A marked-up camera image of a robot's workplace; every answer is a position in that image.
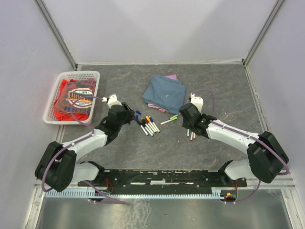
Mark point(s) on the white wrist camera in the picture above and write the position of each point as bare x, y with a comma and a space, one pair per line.
197, 101
111, 100

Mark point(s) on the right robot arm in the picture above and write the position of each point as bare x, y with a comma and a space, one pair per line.
266, 158

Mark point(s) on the red cap marker left group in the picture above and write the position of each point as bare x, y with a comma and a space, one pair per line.
150, 126

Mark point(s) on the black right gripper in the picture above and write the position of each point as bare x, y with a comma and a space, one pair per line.
184, 124

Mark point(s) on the white plastic basket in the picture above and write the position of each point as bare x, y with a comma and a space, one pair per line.
49, 116

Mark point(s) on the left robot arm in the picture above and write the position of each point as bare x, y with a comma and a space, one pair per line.
58, 166

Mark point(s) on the pink folded cloth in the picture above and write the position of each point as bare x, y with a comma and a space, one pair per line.
173, 77

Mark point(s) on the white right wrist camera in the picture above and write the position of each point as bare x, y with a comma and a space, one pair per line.
197, 101

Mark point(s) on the white slotted cable duct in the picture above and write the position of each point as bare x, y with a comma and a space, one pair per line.
147, 191

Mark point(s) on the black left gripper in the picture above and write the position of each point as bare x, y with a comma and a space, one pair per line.
130, 113

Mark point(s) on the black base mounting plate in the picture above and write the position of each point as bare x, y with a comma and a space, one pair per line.
115, 178

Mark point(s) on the blue cap marker left group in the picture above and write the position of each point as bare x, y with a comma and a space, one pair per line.
155, 126

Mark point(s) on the blue folded cloth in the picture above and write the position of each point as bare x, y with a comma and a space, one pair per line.
165, 93

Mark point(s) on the red printed t-shirt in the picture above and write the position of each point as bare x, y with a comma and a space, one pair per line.
74, 100

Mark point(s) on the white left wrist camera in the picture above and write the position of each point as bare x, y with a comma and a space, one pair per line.
111, 100

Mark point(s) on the yellow cap marker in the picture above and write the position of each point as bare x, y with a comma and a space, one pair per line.
151, 124

